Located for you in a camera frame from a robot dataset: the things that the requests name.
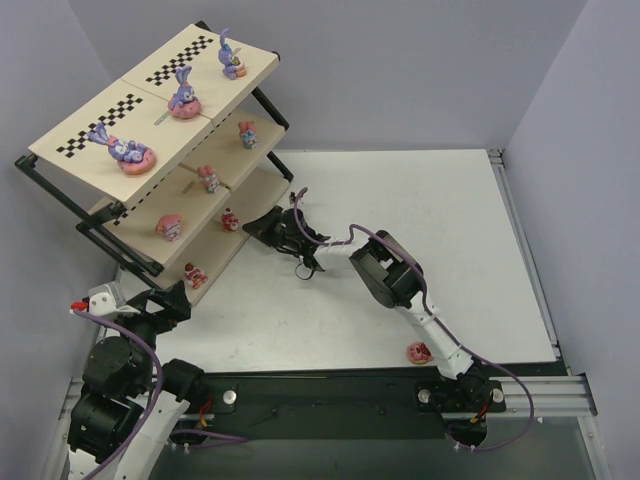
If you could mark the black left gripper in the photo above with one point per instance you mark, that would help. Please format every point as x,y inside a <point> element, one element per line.
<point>163,307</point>

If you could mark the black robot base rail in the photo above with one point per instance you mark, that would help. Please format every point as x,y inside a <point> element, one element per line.
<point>370,404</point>

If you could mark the pink bear red cake toy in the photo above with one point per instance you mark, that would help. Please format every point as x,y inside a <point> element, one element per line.
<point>229,220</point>

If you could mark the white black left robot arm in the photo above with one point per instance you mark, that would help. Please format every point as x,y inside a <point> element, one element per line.
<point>129,401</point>

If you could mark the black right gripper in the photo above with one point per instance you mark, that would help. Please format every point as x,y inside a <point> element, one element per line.
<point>278,228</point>

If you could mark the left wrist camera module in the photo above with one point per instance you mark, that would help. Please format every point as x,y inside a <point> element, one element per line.
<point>106,301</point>

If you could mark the pink figure blue sunglasses toy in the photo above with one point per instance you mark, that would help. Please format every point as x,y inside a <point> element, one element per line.
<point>248,134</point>

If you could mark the strawberry cake slice toy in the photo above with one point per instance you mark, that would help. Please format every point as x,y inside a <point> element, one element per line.
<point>194,276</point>

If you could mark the beige three-tier shelf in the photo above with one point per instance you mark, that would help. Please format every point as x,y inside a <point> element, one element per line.
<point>118,213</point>

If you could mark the purple bunny holding cupcake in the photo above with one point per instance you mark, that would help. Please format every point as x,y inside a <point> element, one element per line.
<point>233,67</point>

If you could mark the aluminium table frame rail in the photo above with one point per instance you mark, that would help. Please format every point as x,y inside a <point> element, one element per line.
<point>553,396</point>

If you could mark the pink figure flower wreath toy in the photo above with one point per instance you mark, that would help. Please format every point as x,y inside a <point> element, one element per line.
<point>208,178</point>

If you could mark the pink bear strawberry donut toy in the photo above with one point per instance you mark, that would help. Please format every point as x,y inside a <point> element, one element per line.
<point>417,353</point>

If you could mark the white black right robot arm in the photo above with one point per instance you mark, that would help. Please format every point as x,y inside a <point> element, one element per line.
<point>396,281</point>

